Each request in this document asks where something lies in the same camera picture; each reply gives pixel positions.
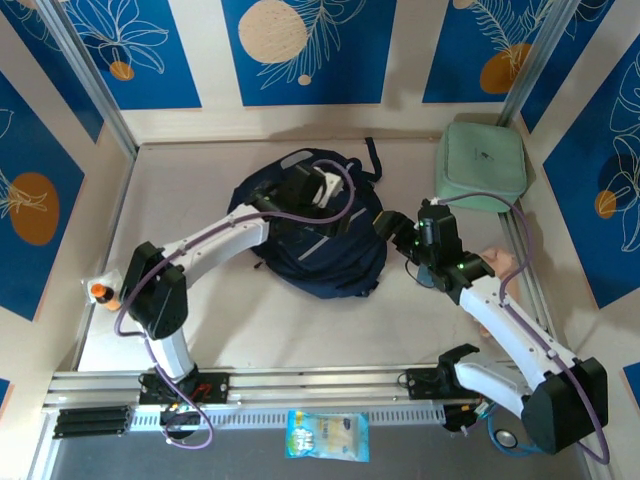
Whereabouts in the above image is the blue poster beige circle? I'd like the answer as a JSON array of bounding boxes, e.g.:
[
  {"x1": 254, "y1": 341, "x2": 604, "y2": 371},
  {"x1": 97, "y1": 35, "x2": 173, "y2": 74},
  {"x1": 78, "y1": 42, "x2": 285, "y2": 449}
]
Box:
[{"x1": 221, "y1": 0, "x2": 399, "y2": 107}]

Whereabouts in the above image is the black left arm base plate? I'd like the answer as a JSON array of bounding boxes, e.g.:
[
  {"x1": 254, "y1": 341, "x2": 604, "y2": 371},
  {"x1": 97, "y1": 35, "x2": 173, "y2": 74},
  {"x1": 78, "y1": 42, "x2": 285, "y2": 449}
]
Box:
[{"x1": 138, "y1": 370, "x2": 231, "y2": 405}]

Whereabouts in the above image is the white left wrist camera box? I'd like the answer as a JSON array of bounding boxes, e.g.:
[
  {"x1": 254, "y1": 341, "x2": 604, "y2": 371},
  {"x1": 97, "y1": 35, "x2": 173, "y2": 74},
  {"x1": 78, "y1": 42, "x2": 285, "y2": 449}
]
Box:
[{"x1": 314, "y1": 172, "x2": 346, "y2": 206}]

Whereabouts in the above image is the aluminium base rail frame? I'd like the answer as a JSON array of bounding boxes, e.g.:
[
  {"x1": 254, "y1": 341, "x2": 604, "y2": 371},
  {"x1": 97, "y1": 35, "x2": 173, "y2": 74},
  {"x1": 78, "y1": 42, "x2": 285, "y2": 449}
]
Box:
[{"x1": 42, "y1": 360, "x2": 599, "y2": 416}]

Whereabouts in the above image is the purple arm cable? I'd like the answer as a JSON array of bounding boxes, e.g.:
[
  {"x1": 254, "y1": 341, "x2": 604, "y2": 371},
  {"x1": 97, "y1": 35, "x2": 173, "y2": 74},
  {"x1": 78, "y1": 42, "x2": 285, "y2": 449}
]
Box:
[
  {"x1": 114, "y1": 159, "x2": 357, "y2": 449},
  {"x1": 437, "y1": 192, "x2": 612, "y2": 464}
]

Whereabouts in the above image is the white slotted cable duct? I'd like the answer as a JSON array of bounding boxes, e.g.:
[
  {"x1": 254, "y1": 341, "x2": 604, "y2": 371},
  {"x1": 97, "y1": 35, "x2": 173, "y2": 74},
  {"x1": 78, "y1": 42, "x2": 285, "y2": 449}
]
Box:
[{"x1": 129, "y1": 403, "x2": 446, "y2": 431}]

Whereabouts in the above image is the navy blue backpack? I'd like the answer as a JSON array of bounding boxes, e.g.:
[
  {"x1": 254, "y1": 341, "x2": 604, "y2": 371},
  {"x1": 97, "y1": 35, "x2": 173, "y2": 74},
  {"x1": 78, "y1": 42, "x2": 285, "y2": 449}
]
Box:
[{"x1": 227, "y1": 137, "x2": 389, "y2": 300}]

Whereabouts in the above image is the blue poster orange circle feather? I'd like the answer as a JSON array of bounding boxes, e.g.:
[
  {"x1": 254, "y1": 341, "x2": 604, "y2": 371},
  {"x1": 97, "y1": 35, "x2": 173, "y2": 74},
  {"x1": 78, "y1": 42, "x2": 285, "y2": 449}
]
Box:
[{"x1": 422, "y1": 0, "x2": 561, "y2": 105}]

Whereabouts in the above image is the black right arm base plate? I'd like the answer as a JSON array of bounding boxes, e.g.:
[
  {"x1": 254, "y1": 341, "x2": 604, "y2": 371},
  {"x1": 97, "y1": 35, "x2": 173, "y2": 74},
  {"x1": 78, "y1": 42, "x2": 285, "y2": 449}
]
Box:
[{"x1": 404, "y1": 367, "x2": 496, "y2": 401}]

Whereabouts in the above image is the orange capped bottle in bag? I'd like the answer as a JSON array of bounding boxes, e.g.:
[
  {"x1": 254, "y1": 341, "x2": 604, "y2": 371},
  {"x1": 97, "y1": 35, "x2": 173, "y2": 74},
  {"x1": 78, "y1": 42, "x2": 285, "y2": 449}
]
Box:
[{"x1": 81, "y1": 268, "x2": 124, "y2": 312}]

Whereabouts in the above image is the blue stethoscope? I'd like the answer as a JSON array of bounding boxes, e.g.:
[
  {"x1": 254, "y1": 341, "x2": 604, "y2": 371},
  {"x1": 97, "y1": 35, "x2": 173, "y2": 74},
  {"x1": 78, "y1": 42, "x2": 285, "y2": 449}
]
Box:
[{"x1": 487, "y1": 402, "x2": 544, "y2": 457}]

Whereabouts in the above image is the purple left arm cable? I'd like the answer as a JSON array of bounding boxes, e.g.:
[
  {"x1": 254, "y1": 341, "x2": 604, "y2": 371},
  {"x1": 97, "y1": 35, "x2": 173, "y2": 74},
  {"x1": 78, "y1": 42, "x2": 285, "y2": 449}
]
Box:
[{"x1": 114, "y1": 159, "x2": 357, "y2": 449}]

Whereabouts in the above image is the aluminium corner post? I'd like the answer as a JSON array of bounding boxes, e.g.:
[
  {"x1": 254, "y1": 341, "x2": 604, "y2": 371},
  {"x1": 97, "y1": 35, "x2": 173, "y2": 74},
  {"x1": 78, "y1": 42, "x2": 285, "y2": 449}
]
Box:
[
  {"x1": 37, "y1": 0, "x2": 137, "y2": 154},
  {"x1": 497, "y1": 0, "x2": 584, "y2": 129}
]

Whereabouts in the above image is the mint green zip pouch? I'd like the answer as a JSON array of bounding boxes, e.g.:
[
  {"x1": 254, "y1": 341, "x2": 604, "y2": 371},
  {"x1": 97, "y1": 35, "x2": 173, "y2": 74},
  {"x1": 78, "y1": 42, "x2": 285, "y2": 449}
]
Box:
[{"x1": 433, "y1": 121, "x2": 529, "y2": 215}]

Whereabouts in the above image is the blue poster orange circle leaf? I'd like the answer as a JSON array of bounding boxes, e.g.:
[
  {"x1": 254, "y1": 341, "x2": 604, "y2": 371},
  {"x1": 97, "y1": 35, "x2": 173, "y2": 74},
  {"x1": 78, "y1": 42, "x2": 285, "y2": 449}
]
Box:
[{"x1": 0, "y1": 72, "x2": 87, "y2": 322}]

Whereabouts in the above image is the blue poster white leaf outline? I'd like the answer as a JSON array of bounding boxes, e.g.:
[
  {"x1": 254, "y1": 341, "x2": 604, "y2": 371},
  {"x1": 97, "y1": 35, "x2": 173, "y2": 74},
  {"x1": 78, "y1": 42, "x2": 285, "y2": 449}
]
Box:
[
  {"x1": 519, "y1": 0, "x2": 617, "y2": 135},
  {"x1": 0, "y1": 7, "x2": 105, "y2": 145}
]

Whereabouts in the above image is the blue snack packet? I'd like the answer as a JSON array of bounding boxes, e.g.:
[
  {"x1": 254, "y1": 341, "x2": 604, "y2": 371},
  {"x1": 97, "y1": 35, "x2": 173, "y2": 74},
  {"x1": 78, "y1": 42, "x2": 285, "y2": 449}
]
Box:
[{"x1": 284, "y1": 409, "x2": 371, "y2": 462}]

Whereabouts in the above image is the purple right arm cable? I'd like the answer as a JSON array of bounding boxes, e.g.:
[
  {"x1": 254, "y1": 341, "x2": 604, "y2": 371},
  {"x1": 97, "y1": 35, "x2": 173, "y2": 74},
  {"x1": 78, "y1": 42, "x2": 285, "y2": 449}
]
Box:
[{"x1": 437, "y1": 192, "x2": 612, "y2": 464}]

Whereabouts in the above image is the blue poster dark circle leaf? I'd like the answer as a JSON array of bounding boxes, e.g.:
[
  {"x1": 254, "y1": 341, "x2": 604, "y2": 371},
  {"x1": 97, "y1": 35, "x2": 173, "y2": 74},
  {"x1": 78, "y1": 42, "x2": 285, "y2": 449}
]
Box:
[{"x1": 542, "y1": 34, "x2": 640, "y2": 310}]

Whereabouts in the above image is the pink beige cloth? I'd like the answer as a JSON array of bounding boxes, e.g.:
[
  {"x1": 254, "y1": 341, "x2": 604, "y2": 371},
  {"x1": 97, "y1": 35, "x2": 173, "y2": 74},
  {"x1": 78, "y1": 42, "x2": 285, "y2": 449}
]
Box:
[{"x1": 474, "y1": 247, "x2": 517, "y2": 340}]

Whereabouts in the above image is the blue poster white flower outline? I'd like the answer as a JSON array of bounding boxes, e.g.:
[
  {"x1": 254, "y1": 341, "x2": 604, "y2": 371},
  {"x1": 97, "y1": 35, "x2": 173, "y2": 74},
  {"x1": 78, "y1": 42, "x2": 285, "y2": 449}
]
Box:
[{"x1": 62, "y1": 0, "x2": 203, "y2": 111}]

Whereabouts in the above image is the black ribbed bar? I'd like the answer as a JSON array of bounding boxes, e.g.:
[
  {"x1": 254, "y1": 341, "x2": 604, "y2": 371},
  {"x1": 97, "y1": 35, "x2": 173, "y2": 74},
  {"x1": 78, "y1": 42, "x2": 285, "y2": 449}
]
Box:
[{"x1": 52, "y1": 405, "x2": 132, "y2": 440}]

